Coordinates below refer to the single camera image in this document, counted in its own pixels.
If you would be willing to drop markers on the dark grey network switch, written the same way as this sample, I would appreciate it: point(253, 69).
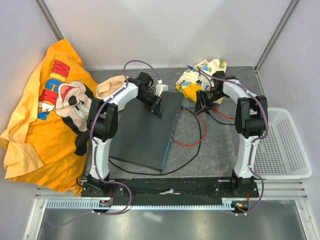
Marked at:
point(142, 138)

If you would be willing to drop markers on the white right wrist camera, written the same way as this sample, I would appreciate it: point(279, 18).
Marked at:
point(199, 81)

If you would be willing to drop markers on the orange Mickey t-shirt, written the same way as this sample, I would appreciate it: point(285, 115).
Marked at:
point(46, 139)

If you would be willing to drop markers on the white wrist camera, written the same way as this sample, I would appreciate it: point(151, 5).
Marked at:
point(199, 81)
point(160, 87)

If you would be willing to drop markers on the beige bucket hat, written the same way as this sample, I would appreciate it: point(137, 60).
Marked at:
point(109, 86)

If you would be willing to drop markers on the patterned white yellow cloth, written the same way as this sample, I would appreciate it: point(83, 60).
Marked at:
point(187, 83)

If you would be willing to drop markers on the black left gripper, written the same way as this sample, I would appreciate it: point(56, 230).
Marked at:
point(155, 108)

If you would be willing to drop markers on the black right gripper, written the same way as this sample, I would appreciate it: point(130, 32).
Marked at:
point(201, 95)

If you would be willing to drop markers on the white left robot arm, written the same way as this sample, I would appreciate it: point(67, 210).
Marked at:
point(102, 123)

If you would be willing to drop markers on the white perforated plastic basket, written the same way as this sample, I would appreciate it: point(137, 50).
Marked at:
point(281, 155)

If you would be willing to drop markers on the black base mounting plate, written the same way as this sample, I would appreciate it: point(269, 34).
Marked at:
point(216, 187)

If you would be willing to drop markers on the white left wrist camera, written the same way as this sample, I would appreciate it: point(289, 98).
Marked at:
point(160, 87)

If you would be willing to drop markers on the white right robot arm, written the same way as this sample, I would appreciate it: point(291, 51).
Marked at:
point(251, 116)

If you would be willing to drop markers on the slotted grey cable duct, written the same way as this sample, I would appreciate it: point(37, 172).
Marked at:
point(162, 204)

